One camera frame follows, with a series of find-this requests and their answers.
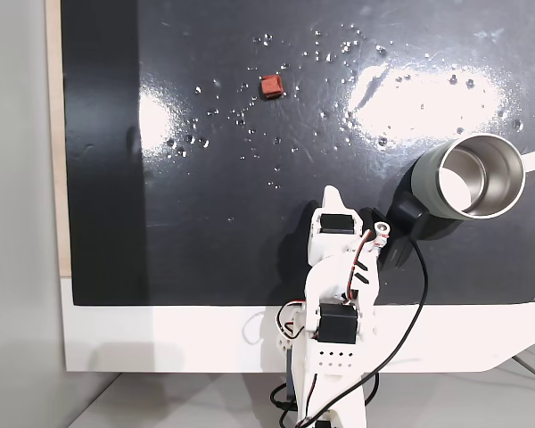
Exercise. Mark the grey steel cup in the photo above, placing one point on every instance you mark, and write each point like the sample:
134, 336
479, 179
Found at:
423, 178

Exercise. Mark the grey table clamp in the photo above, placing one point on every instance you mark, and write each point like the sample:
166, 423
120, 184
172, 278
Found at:
290, 370

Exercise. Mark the black oval camera box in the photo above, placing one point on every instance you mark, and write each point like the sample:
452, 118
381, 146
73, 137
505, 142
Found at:
405, 223

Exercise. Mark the black table mat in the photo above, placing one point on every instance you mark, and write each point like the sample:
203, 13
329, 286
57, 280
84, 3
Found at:
232, 249

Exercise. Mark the red cube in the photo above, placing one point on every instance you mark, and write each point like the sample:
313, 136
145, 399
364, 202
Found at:
272, 87

